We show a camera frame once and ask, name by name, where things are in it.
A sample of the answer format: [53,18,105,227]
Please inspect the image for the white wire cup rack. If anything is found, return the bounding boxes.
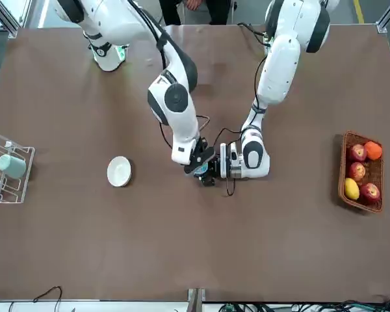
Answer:
[0,127,36,204]

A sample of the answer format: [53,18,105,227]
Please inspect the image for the mint green cup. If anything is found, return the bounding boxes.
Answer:
[0,154,27,179]

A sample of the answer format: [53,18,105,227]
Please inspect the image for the metal table bracket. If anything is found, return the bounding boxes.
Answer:
[187,287,209,312]

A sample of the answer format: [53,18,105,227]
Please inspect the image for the white bowl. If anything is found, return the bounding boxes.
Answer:
[107,155,133,188]

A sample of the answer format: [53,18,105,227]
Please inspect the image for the thin black cable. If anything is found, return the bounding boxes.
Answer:
[8,285,63,312]

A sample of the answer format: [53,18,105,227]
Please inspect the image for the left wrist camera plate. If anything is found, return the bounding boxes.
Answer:
[220,142,230,179]

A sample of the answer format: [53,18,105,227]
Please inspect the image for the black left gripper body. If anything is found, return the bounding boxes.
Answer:
[207,155,222,179]

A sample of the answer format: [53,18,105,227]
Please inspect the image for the person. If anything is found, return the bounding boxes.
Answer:
[158,0,238,27]

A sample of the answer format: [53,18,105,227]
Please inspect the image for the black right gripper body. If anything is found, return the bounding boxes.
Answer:
[183,138,215,175]

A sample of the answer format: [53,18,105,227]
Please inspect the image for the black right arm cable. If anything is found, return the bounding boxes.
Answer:
[129,0,212,147]

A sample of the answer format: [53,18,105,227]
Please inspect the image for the yellow lemon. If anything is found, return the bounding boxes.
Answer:
[344,177,360,200]

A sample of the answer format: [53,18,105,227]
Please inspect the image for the brown wicker basket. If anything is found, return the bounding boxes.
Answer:
[337,130,385,214]

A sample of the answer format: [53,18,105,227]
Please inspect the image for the blue cup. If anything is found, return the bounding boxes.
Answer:
[194,161,211,179]

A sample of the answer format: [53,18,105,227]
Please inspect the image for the orange fruit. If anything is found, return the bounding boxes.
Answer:
[363,140,384,161]

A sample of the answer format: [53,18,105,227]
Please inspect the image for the red apple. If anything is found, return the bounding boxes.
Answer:
[348,161,367,181]
[348,144,367,163]
[359,183,381,205]

